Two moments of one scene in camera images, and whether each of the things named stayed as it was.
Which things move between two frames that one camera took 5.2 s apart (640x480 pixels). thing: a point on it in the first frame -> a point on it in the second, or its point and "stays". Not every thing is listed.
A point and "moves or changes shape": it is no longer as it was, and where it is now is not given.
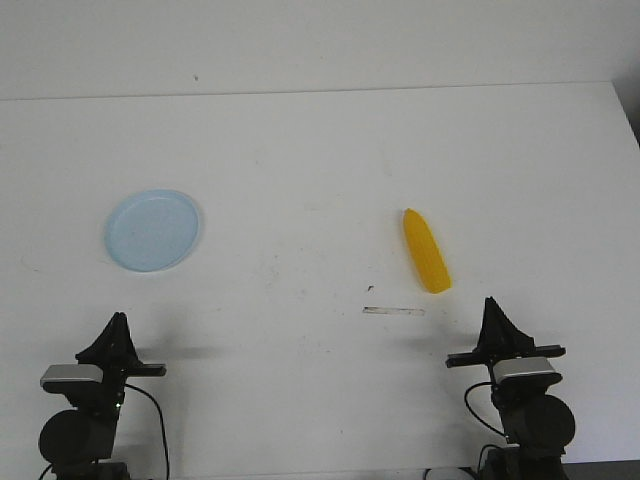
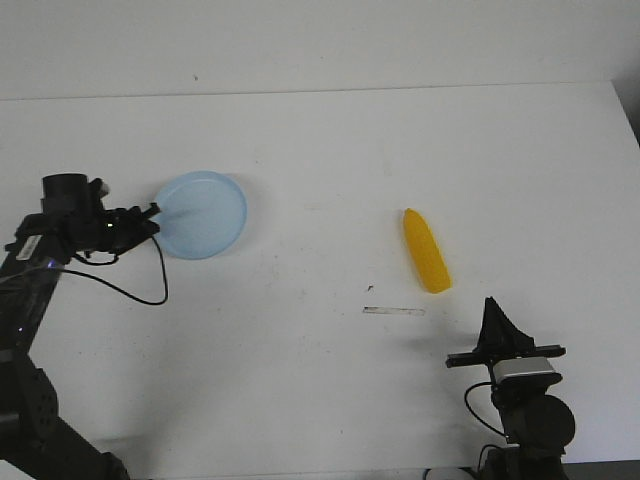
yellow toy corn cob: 426,253 stays
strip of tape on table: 375,309 stays
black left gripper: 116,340 -> 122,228
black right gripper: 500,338 stays
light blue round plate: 152,230 moves or changes shape
